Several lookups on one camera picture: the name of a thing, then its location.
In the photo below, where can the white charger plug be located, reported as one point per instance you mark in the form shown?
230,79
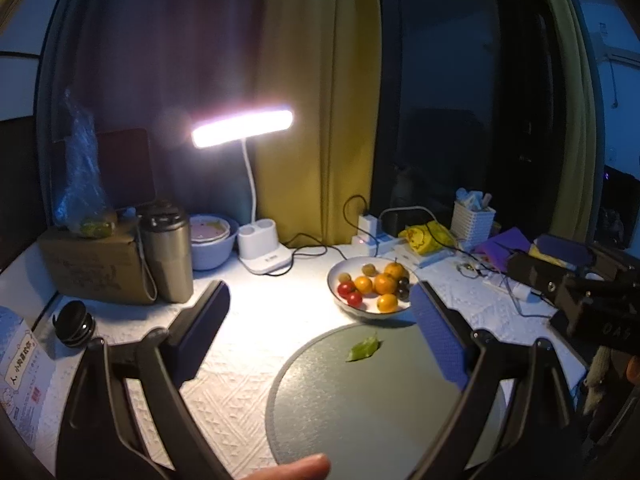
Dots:
368,225

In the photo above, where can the yellow plastic bag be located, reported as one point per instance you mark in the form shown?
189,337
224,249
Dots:
425,237

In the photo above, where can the dark curtain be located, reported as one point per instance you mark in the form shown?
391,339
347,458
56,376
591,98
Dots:
150,50

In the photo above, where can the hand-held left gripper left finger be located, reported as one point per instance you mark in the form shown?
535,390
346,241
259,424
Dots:
200,330

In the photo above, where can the lavender bowl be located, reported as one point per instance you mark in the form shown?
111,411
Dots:
210,255

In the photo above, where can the white flat box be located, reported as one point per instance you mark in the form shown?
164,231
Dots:
430,258

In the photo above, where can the mandarin orange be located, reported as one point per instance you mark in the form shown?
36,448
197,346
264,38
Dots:
385,284
386,303
363,285

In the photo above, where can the pale green curtain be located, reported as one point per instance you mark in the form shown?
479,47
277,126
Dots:
570,110

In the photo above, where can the purple paper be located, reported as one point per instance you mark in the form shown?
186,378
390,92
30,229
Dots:
505,242

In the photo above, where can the cardboard box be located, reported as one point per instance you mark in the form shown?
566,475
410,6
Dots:
95,270

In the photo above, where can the white woven basket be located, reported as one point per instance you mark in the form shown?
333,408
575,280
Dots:
472,222

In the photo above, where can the brown longan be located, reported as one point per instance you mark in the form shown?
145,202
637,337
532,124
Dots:
369,269

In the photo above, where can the large orange with stem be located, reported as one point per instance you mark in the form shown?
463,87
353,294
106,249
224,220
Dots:
395,271

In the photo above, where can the white bowl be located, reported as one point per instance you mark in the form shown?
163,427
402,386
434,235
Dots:
340,265

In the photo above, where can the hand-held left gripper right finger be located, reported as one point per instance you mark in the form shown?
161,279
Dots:
440,335

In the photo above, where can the white printed carton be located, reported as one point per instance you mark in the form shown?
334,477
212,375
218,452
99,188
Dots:
20,365

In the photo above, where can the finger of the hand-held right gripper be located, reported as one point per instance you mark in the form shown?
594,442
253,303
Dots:
535,275
565,250

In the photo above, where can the black round lids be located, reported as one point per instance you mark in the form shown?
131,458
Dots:
74,324

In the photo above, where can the yellow curtain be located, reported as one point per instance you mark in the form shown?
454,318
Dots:
320,85

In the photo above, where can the clear plastic bag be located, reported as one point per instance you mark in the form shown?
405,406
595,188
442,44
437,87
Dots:
80,175

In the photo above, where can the dark cherry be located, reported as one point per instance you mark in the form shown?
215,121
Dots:
403,294
403,282

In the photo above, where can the person's left hand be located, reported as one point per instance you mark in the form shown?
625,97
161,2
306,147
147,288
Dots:
295,470

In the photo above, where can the red tomato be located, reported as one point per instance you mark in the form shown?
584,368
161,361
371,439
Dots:
346,288
355,299

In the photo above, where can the metal thermos flask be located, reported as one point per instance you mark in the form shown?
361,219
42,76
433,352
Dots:
167,260

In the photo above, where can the dark red board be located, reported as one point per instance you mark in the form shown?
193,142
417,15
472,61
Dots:
127,165

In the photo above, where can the white desk lamp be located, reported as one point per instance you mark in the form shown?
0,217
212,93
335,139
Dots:
260,247

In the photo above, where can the round grey mat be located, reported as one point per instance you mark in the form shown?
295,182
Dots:
360,410

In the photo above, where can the white power strip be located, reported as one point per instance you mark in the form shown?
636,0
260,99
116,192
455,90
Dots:
380,245

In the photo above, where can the small yellow fruit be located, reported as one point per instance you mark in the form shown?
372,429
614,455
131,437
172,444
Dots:
345,277

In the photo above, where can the green leaf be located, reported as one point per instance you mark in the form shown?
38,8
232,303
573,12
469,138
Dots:
364,350

